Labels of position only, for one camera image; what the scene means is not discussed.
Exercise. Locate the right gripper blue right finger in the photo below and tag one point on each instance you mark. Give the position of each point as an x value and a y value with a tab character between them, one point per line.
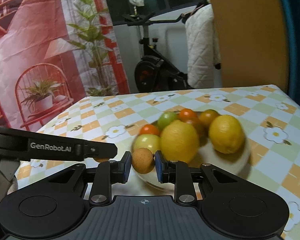
178	174

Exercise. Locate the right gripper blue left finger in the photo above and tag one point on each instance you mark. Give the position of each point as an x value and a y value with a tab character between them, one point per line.
107	174

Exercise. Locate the yellow lemon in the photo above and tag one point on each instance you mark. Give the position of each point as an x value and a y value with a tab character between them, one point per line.
226	134
179	141

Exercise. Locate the small brown longan front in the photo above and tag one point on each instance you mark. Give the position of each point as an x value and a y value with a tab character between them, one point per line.
143	160

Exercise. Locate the small brown longan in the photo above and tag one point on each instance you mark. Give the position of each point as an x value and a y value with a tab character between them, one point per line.
100	160
143	160

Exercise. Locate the green tomato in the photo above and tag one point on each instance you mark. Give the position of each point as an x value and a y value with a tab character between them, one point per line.
148	141
165	119

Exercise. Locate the dark orange tomato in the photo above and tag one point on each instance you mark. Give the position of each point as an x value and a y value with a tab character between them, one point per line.
198	126

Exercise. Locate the bright orange tomato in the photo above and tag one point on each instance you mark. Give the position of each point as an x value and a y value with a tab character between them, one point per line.
149	129

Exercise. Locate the green tomato front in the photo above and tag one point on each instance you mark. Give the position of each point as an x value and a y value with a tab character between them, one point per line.
165	119

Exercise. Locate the orange yellow tomato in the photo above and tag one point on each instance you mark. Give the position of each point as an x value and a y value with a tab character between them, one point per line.
207	117

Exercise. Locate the small brown longan rear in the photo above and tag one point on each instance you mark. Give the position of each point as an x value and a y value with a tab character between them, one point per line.
100	160

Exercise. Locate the beige round plate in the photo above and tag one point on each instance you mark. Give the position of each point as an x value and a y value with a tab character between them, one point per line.
232	163

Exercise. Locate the black exercise bike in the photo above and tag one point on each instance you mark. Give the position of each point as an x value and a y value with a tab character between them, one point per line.
155	72

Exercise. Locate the checkered floral tablecloth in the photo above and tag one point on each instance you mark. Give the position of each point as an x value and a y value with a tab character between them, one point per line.
253	132

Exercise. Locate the red printed backdrop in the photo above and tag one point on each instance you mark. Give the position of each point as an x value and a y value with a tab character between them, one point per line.
54	53

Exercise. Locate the white quilted blanket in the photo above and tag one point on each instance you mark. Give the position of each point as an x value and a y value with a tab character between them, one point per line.
202	47

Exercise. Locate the wooden board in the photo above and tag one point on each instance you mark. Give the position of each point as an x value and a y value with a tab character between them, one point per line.
252	41

